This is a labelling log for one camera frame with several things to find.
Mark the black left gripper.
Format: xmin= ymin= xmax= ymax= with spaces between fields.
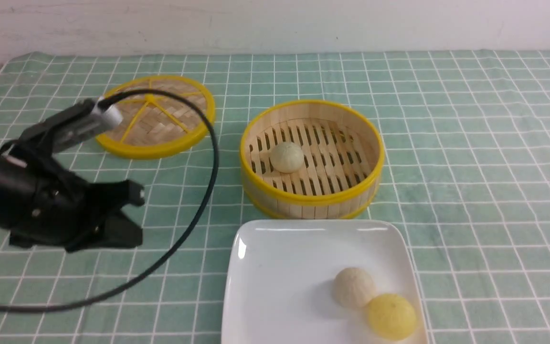
xmin=0 ymin=141 xmax=146 ymax=253

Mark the pale steamed bun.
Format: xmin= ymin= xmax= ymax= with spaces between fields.
xmin=269 ymin=142 xmax=304 ymax=173

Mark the beige steamed bun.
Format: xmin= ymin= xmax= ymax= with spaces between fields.
xmin=332 ymin=267 xmax=377 ymax=309

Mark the yellow steamed bun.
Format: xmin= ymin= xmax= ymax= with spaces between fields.
xmin=364 ymin=293 xmax=418 ymax=342

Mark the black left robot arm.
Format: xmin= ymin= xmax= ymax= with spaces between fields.
xmin=0 ymin=140 xmax=146 ymax=253

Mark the white square plate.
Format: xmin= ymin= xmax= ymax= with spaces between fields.
xmin=221 ymin=219 xmax=429 ymax=344

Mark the bamboo steamer lid yellow rim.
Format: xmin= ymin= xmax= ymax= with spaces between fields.
xmin=96 ymin=75 xmax=216 ymax=160

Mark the bamboo steamer basket yellow rim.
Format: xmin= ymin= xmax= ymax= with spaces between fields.
xmin=239 ymin=99 xmax=386 ymax=219

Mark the green checkered tablecloth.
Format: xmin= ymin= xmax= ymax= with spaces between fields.
xmin=0 ymin=51 xmax=550 ymax=344

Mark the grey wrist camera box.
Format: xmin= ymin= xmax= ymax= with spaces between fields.
xmin=19 ymin=98 xmax=123 ymax=155

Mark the black camera cable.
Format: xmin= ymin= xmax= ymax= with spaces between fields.
xmin=0 ymin=89 xmax=220 ymax=313

